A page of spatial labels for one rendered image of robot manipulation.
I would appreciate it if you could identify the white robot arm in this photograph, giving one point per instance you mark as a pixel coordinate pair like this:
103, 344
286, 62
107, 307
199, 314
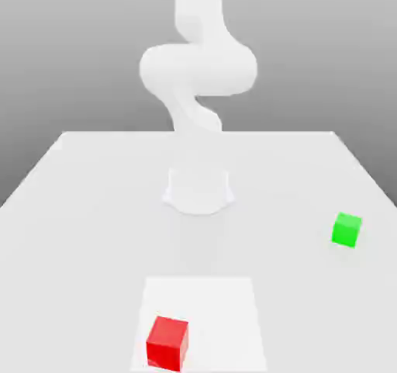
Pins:
198, 69

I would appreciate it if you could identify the small green cube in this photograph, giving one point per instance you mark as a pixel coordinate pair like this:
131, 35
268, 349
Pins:
345, 230

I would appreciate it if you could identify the small red cube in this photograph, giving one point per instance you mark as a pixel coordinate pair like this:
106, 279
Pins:
167, 345

